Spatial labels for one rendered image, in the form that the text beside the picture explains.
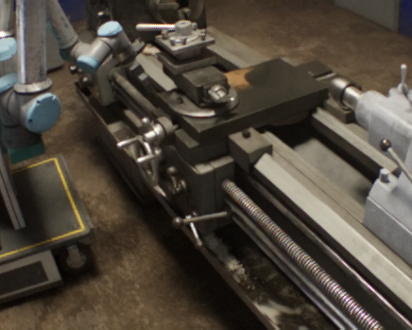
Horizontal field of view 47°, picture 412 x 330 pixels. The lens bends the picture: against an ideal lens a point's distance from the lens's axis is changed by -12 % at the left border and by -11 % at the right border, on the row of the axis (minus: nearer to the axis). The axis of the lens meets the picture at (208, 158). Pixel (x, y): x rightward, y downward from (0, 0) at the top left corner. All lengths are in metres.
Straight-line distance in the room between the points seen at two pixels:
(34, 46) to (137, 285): 1.27
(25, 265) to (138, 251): 0.64
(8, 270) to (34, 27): 1.15
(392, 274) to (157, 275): 1.41
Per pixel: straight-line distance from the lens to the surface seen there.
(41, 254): 2.33
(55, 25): 1.97
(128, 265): 2.57
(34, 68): 1.77
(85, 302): 2.45
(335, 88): 1.57
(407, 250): 1.38
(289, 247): 1.56
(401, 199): 1.37
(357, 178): 1.85
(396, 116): 1.37
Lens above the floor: 1.83
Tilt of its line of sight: 35 degrees down
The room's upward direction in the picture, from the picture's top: 4 degrees counter-clockwise
